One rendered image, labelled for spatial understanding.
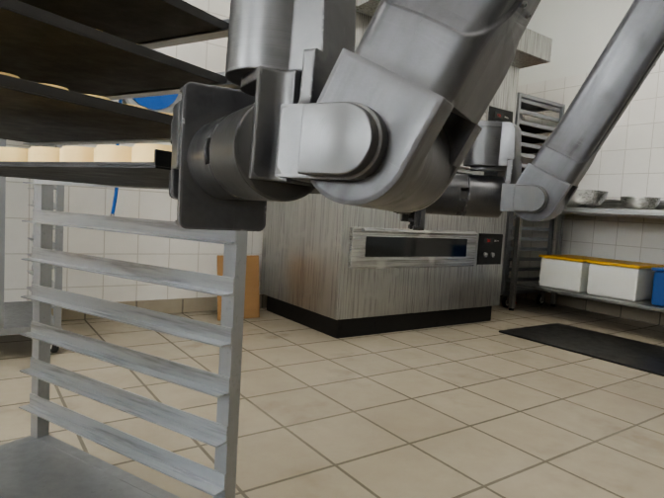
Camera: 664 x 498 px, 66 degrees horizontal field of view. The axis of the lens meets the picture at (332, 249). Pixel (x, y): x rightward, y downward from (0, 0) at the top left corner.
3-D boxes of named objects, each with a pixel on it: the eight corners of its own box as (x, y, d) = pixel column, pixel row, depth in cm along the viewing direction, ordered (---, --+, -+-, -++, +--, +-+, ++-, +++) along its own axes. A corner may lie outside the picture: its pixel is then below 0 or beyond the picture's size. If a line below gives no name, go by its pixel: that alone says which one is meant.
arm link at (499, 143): (544, 213, 62) (556, 213, 69) (554, 117, 61) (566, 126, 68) (449, 207, 69) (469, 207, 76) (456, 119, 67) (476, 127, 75)
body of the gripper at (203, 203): (263, 99, 40) (304, 81, 34) (256, 230, 41) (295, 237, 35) (178, 85, 37) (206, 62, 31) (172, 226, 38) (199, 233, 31)
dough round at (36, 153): (88, 171, 58) (89, 153, 58) (67, 167, 53) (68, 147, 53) (42, 168, 58) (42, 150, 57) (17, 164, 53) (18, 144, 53)
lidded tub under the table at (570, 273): (536, 286, 427) (539, 254, 425) (568, 284, 452) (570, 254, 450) (579, 292, 395) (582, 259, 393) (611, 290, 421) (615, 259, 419)
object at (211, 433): (227, 442, 93) (227, 426, 93) (215, 448, 91) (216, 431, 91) (31, 369, 126) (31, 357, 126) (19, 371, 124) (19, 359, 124)
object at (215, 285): (233, 294, 91) (234, 278, 91) (222, 296, 89) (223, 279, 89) (33, 259, 124) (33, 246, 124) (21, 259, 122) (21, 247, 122)
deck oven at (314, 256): (355, 351, 278) (379, -36, 263) (253, 308, 375) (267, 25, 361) (527, 327, 368) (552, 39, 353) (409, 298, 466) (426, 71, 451)
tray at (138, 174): (377, 196, 75) (378, 186, 75) (155, 168, 41) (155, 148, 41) (114, 185, 106) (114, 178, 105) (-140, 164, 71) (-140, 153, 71)
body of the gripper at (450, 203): (410, 229, 68) (465, 233, 68) (415, 151, 67) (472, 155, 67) (404, 227, 75) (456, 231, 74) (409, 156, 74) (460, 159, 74)
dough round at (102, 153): (157, 172, 52) (157, 152, 52) (135, 168, 47) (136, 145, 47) (109, 169, 52) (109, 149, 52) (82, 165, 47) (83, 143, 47)
